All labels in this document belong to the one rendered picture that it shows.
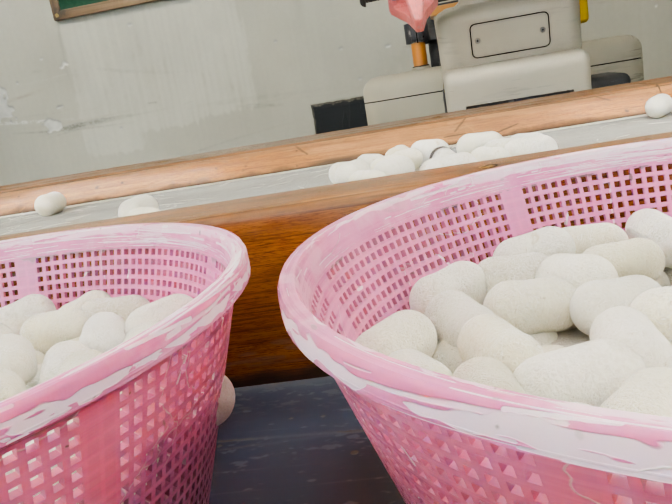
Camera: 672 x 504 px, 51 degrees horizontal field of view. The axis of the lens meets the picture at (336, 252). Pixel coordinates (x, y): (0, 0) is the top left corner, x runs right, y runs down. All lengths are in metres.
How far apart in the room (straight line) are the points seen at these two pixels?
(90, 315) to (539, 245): 0.19
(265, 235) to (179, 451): 0.16
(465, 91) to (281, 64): 1.56
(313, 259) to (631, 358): 0.10
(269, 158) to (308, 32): 1.93
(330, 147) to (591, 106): 0.25
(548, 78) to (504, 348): 0.97
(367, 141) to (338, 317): 0.50
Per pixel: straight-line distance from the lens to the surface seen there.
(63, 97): 2.94
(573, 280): 0.25
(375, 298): 0.25
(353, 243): 0.25
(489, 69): 1.15
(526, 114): 0.72
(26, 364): 0.29
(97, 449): 0.17
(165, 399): 0.19
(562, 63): 1.16
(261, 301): 0.36
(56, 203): 0.73
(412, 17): 0.66
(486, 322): 0.21
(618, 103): 0.73
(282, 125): 2.66
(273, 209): 0.35
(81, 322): 0.32
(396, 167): 0.49
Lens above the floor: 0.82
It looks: 13 degrees down
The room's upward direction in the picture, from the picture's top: 10 degrees counter-clockwise
